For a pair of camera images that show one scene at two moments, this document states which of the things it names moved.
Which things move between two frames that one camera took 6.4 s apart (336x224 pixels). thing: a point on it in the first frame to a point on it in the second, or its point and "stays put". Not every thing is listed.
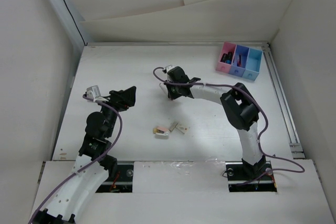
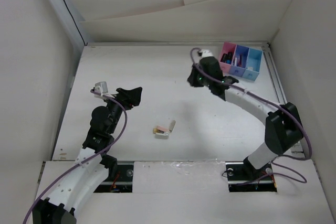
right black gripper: x=172 y=95 to x=193 y=80
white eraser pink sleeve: x=163 y=134 stays put
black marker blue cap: x=229 y=57 stays put
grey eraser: x=172 y=125 stays put
